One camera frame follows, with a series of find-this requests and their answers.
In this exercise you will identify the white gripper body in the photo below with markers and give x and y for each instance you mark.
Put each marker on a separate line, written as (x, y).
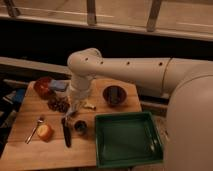
(79, 90)

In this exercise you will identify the grey blue towel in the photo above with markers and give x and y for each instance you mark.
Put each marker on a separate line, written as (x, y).
(74, 107)

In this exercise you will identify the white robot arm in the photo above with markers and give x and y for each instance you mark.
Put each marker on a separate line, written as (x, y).
(186, 83)

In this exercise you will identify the small metal cup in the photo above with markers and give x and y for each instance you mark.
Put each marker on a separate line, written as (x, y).
(80, 127)

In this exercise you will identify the blue sponge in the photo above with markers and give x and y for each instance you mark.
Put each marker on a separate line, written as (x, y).
(57, 85)

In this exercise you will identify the bunch of dark grapes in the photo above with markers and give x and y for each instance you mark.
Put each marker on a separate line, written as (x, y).
(58, 104)

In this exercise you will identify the dark brown bowl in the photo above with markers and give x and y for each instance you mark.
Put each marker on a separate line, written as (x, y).
(114, 95)

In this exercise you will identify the red bowl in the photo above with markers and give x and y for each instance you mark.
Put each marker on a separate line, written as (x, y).
(41, 87)

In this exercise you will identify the metal spoon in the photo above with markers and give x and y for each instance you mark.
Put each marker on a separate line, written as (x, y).
(39, 121)

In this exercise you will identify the yellow red apple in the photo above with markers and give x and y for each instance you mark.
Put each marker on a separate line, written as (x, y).
(44, 132)

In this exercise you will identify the green plastic tray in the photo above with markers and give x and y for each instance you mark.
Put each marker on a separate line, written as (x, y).
(121, 140)

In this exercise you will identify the metal fork in tray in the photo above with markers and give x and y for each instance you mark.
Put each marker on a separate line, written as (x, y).
(152, 146)

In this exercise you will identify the black handled knife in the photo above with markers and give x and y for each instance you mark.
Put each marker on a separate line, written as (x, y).
(66, 132)

